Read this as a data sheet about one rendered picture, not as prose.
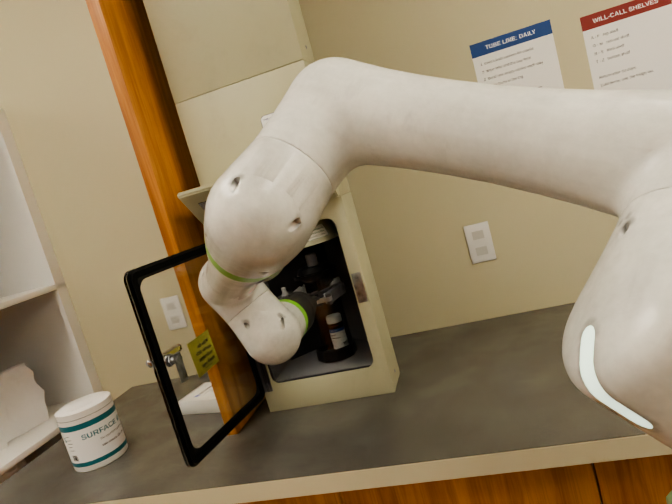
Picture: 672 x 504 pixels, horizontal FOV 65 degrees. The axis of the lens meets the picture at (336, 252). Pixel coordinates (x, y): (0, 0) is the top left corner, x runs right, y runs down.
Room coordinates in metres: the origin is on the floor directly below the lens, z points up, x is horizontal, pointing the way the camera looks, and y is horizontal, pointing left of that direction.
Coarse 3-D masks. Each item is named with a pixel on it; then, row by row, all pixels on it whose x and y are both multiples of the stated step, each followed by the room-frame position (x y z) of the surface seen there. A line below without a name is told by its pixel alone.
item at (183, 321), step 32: (128, 288) 0.96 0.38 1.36; (160, 288) 1.03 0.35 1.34; (192, 288) 1.12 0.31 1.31; (160, 320) 1.01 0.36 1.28; (192, 320) 1.09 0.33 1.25; (192, 352) 1.06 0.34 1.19; (224, 352) 1.15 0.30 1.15; (160, 384) 0.96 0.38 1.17; (192, 384) 1.03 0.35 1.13; (224, 384) 1.12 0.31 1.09; (192, 416) 1.01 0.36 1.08; (224, 416) 1.09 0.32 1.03
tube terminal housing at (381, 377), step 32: (224, 96) 1.23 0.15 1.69; (256, 96) 1.21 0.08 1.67; (192, 128) 1.26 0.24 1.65; (224, 128) 1.24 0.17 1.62; (256, 128) 1.22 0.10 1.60; (192, 160) 1.26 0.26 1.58; (224, 160) 1.24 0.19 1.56; (352, 224) 1.21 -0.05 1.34; (352, 256) 1.18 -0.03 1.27; (384, 320) 1.27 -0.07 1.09; (384, 352) 1.18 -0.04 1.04; (288, 384) 1.24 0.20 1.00; (320, 384) 1.22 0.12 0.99; (352, 384) 1.20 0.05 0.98; (384, 384) 1.18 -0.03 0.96
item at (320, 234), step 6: (318, 222) 1.26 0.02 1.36; (324, 222) 1.27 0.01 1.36; (330, 222) 1.29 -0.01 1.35; (318, 228) 1.25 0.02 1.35; (324, 228) 1.25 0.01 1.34; (330, 228) 1.27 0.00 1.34; (336, 228) 1.30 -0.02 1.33; (312, 234) 1.23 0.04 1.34; (318, 234) 1.24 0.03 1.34; (324, 234) 1.24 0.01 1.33; (330, 234) 1.25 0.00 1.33; (336, 234) 1.27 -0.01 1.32; (312, 240) 1.23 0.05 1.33; (318, 240) 1.23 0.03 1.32; (324, 240) 1.24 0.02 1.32; (306, 246) 1.22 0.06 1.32
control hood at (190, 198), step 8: (208, 184) 1.13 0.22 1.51; (184, 192) 1.15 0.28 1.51; (192, 192) 1.14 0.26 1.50; (200, 192) 1.14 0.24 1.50; (208, 192) 1.14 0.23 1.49; (336, 192) 1.15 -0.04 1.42; (184, 200) 1.16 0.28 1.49; (192, 200) 1.16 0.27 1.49; (200, 200) 1.16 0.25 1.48; (192, 208) 1.18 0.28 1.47; (200, 208) 1.18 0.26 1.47; (200, 216) 1.20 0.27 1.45
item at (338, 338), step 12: (300, 276) 1.28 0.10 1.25; (324, 276) 1.27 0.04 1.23; (300, 288) 1.31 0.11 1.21; (312, 288) 1.27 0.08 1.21; (336, 300) 1.28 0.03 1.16; (324, 312) 1.27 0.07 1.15; (336, 312) 1.27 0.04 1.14; (324, 324) 1.27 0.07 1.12; (336, 324) 1.27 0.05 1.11; (324, 336) 1.27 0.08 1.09; (336, 336) 1.27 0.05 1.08; (348, 336) 1.29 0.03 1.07; (324, 348) 1.27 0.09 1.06; (336, 348) 1.26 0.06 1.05
